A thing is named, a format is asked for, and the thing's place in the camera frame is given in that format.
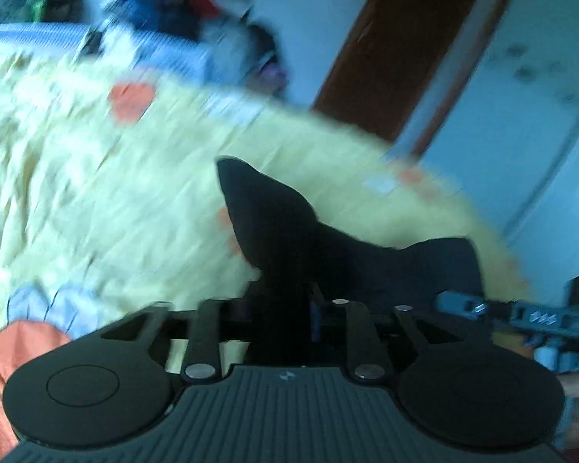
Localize white wardrobe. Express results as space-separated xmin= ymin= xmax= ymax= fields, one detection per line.
xmin=400 ymin=0 xmax=579 ymax=271

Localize black pants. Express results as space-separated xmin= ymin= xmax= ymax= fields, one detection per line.
xmin=215 ymin=157 xmax=486 ymax=367

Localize purple bag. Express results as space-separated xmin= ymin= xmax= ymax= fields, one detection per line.
xmin=258 ymin=53 xmax=291 ymax=95

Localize brown wooden door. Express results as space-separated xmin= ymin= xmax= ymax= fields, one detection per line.
xmin=313 ymin=0 xmax=527 ymax=155

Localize light blue quilted blanket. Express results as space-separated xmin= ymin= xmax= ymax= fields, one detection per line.
xmin=0 ymin=23 xmax=208 ymax=80

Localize yellow printed bedsheet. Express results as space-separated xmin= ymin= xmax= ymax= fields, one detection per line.
xmin=0 ymin=51 xmax=536 ymax=463

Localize grey-white cloth bundle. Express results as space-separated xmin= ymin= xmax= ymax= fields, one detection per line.
xmin=193 ymin=22 xmax=271 ymax=88

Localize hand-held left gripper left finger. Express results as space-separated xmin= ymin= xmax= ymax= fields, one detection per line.
xmin=96 ymin=299 xmax=252 ymax=381

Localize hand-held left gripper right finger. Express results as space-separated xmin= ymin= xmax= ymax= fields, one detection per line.
xmin=309 ymin=299 xmax=435 ymax=382

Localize person's right hand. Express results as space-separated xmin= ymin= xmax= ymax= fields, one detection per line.
xmin=557 ymin=370 xmax=579 ymax=450

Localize dark bag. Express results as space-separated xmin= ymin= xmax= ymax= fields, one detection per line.
xmin=39 ymin=0 xmax=85 ymax=17

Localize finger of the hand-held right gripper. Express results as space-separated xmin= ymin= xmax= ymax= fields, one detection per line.
xmin=437 ymin=290 xmax=579 ymax=339

